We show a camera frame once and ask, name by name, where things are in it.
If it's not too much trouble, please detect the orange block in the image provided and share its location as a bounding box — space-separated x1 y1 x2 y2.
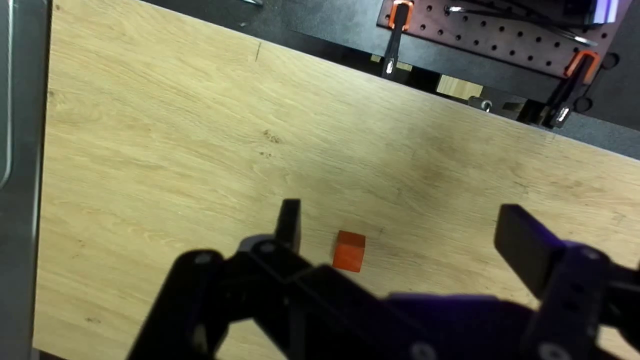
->
333 231 368 274

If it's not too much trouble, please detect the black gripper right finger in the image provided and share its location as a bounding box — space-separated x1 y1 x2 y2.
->
492 202 640 360

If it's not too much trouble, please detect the orange black spring clamp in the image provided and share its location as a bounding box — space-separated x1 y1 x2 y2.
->
382 0 415 76
541 48 605 131

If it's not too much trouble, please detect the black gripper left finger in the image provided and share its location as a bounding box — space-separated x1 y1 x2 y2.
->
128 198 382 360

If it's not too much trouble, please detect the dark perforated pegboard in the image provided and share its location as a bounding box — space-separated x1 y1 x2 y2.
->
377 0 634 80

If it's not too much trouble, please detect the small wooden block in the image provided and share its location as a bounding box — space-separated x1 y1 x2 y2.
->
436 75 487 102

